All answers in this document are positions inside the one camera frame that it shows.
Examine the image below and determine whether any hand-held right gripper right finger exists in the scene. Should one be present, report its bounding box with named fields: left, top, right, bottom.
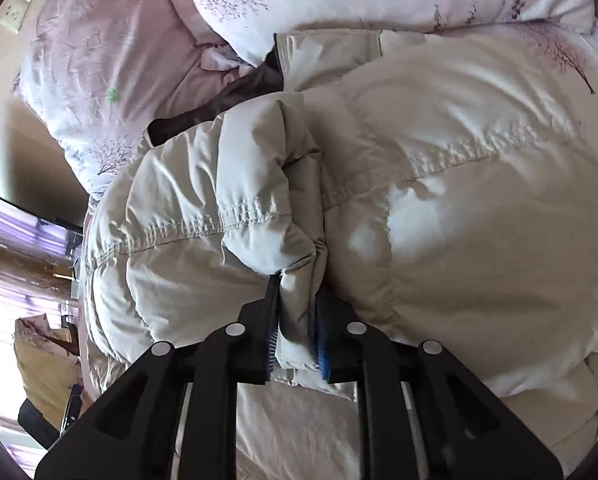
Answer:
left=315, top=292, right=562, bottom=480

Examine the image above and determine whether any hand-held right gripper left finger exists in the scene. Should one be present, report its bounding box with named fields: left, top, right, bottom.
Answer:
left=34, top=272, right=283, bottom=480

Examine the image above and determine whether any white down jacket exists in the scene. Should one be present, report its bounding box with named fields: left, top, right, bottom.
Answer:
left=82, top=30, right=598, bottom=480

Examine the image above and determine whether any beige cloth bundle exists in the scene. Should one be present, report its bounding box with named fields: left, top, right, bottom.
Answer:
left=13, top=314, right=88, bottom=427

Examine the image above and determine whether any black bag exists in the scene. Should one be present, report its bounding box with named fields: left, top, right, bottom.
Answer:
left=18, top=384, right=96, bottom=452

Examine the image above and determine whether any flat screen television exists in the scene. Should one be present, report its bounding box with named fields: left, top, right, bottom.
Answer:
left=0, top=187, right=85, bottom=264

